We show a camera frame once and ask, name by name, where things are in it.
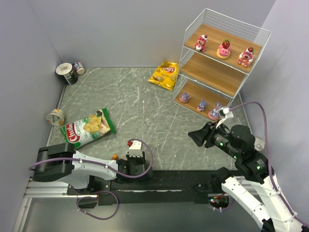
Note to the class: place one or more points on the white wire wooden shelf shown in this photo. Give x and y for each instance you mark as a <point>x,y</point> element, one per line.
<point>205,76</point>

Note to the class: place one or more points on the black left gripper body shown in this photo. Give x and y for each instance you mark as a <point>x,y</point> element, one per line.
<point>136,161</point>

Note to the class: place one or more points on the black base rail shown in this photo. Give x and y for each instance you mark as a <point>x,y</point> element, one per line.
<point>166,186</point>

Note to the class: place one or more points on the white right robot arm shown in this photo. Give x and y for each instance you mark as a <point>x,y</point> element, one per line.
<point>270,212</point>

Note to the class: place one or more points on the black labelled can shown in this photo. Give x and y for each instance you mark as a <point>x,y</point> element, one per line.
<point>67,72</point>

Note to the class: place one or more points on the orange bear toy left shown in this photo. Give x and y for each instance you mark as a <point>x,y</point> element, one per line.
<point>115,157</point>

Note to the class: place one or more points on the silver top tin can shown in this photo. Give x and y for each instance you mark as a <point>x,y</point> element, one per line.
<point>259,144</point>

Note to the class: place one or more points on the pink bear cream hat toy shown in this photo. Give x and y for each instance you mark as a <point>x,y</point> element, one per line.
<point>201,43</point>

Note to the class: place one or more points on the pink bear cake toy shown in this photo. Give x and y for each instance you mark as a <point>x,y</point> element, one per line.
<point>246,57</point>

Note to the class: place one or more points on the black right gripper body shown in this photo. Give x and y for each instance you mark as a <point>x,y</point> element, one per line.
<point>208,135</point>

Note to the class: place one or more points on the green cassava chips bag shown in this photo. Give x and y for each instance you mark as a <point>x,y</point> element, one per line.
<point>88,129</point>

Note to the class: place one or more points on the blue white tipped can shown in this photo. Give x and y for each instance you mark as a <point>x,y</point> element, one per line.
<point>78,67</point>

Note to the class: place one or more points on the pink bear strawberry donut toy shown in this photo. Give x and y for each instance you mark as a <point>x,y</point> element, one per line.
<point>224,50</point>

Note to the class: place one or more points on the purple bunny donut toy front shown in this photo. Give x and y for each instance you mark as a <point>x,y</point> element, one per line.
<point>184,98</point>

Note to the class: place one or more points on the yellow Lays chips bag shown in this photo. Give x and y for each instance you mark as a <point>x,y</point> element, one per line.
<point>165,75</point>

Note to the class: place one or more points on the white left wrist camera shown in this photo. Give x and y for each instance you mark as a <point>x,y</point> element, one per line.
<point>135,148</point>

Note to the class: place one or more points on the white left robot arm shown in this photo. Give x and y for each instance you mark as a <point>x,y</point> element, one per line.
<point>62,162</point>

